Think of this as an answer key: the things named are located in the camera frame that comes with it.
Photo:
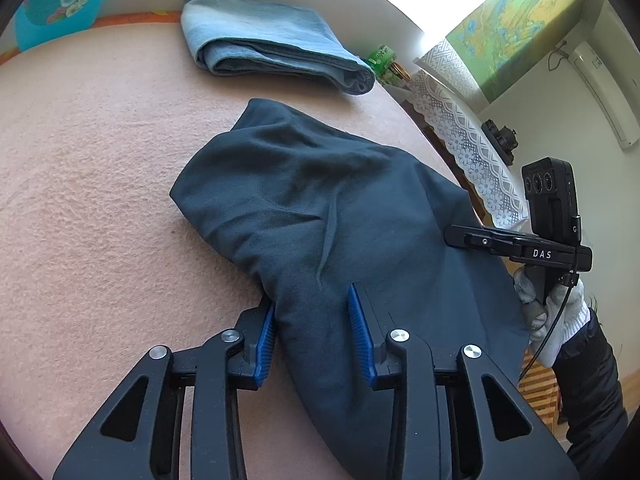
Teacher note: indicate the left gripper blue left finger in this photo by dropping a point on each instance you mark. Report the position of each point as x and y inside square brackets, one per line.
[261, 339]

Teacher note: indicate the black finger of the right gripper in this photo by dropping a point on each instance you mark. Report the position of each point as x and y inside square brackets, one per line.
[494, 241]

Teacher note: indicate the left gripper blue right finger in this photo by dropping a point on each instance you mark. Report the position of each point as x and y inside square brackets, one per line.
[361, 336]

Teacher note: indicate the black pants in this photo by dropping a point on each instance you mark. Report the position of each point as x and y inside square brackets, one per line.
[306, 210]

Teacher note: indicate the right forearm black sleeve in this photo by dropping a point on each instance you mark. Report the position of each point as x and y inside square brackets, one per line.
[587, 375]

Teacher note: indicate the right hand in grey glove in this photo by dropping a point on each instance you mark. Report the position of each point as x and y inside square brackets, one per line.
[549, 328]

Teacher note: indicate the white lace tablecloth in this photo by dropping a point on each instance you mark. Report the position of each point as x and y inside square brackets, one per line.
[444, 100]

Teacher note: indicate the white air conditioner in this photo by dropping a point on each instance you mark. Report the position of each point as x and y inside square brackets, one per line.
[610, 97]

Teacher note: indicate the peach terry blanket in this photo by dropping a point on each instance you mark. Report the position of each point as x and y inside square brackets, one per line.
[97, 263]

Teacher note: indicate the round metal tin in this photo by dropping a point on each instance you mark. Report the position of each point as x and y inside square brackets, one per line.
[397, 73]

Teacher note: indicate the green landscape painting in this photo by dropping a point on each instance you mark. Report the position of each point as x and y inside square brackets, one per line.
[501, 40]

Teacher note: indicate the folded blue jeans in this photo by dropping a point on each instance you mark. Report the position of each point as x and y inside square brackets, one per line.
[238, 37]

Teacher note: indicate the large blue detergent jug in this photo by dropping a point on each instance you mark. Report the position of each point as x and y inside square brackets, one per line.
[40, 21]

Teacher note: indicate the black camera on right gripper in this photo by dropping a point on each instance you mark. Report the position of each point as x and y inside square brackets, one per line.
[551, 194]

